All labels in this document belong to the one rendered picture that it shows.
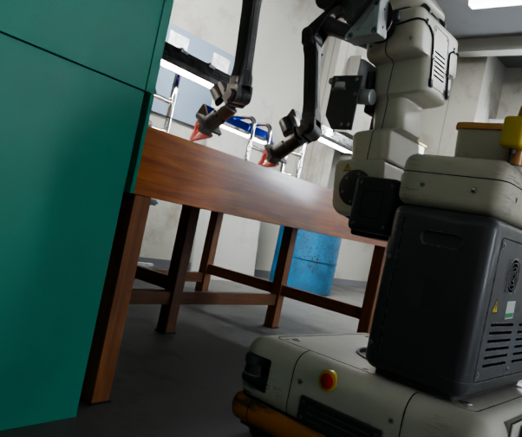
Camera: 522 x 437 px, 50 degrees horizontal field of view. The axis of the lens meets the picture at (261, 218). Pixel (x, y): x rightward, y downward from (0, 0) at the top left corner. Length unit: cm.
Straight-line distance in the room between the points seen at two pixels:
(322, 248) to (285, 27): 226
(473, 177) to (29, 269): 100
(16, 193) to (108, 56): 39
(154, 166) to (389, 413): 86
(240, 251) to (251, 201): 327
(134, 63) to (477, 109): 701
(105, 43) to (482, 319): 104
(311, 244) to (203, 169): 373
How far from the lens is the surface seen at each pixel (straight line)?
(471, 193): 131
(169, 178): 162
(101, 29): 142
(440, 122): 832
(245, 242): 522
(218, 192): 178
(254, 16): 196
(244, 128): 320
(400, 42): 165
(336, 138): 293
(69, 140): 137
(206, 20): 524
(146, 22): 151
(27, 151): 131
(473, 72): 838
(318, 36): 224
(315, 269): 541
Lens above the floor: 58
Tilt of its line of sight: level
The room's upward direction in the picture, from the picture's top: 12 degrees clockwise
